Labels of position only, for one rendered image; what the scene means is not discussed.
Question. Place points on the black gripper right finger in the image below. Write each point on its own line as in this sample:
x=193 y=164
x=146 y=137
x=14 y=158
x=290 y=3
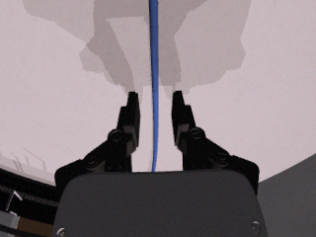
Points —
x=198 y=151

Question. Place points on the dark grey rack with patch panel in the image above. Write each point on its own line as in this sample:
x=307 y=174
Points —
x=31 y=199

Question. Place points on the blue cable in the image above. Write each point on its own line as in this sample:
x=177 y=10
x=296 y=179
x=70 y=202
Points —
x=153 y=23

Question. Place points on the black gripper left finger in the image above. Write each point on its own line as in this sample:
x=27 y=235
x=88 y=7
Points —
x=113 y=155

